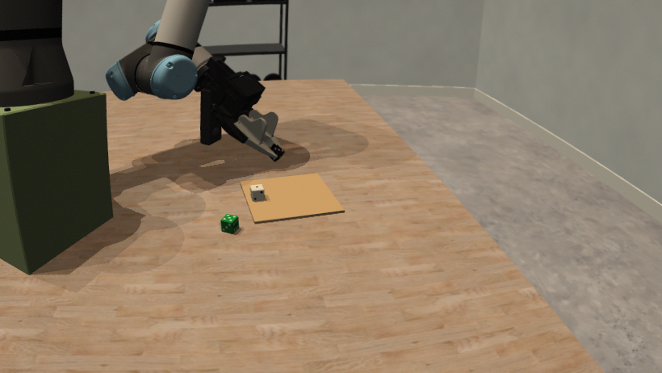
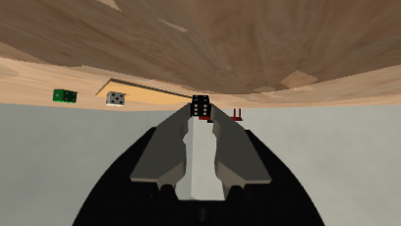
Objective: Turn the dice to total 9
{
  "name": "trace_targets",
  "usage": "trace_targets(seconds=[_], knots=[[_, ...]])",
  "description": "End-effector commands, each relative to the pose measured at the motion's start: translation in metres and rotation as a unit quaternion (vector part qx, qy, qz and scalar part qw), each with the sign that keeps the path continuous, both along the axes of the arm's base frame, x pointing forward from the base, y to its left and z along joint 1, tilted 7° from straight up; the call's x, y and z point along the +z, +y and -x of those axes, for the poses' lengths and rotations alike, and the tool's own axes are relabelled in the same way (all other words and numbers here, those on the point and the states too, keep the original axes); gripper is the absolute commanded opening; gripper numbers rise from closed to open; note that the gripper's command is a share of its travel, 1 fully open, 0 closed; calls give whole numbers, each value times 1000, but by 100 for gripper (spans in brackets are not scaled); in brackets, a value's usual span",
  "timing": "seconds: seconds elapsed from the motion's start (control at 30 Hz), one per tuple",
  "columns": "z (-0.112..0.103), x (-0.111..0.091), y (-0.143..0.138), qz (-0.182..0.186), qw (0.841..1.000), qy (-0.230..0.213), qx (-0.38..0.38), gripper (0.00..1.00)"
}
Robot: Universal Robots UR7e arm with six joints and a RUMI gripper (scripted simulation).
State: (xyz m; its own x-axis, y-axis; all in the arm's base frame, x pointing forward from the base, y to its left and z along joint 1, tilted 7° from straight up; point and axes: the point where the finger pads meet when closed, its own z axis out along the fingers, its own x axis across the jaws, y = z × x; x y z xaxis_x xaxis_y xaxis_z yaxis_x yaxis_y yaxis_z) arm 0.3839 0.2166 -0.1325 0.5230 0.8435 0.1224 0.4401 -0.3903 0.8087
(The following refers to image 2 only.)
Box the black die with white pips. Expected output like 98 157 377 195
192 95 209 117

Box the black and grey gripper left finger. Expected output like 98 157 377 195
72 102 192 226

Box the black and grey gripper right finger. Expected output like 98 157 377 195
208 103 325 226

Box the green die with white pips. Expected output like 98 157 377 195
52 89 77 103

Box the beige and black die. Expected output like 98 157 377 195
106 91 125 106

